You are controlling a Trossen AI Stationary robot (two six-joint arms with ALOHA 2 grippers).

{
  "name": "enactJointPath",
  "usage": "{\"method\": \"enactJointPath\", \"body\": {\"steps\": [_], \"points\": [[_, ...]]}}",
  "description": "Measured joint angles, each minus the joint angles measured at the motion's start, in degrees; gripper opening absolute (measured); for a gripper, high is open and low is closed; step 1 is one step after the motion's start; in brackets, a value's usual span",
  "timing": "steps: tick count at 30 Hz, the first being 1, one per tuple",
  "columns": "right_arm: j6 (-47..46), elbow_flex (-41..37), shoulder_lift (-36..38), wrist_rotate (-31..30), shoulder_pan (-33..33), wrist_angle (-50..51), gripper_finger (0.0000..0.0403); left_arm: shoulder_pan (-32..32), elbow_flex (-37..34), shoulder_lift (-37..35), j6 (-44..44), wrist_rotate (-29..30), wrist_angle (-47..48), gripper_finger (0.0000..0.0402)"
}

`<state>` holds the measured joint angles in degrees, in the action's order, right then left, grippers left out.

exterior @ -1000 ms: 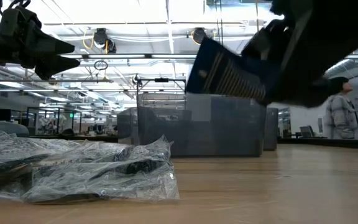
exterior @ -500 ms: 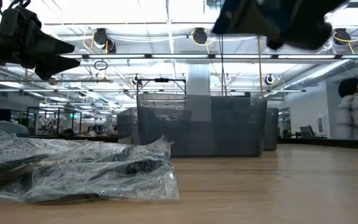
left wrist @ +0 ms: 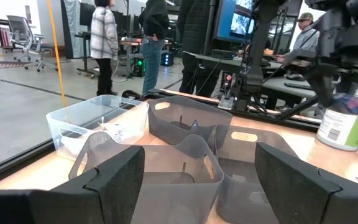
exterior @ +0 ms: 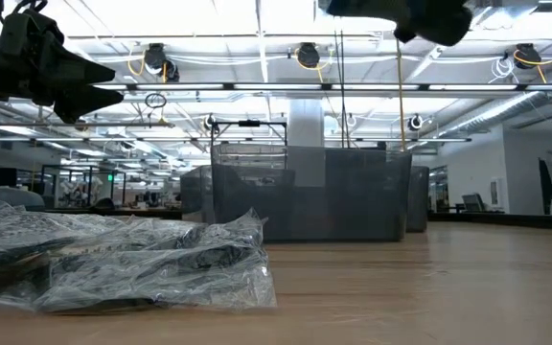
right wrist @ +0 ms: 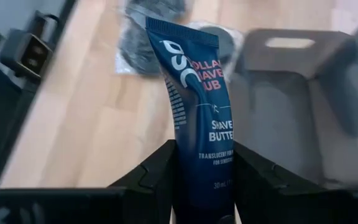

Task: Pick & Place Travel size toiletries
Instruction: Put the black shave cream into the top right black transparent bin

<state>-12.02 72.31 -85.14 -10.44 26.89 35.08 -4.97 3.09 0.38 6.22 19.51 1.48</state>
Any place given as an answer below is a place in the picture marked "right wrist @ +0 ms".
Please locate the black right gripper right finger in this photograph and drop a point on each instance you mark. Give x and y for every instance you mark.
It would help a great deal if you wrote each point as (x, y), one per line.
(291, 205)

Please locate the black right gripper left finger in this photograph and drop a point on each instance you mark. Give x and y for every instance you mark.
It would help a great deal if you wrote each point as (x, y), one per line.
(73, 205)

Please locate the blue shave butter tube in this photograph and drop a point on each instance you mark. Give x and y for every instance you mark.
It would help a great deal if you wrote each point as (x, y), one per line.
(197, 124)

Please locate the black table-level camera box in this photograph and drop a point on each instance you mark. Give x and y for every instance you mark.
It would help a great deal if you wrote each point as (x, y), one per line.
(26, 54)

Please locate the black aluminium table frame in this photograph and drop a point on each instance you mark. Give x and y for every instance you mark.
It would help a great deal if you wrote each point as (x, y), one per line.
(42, 77)

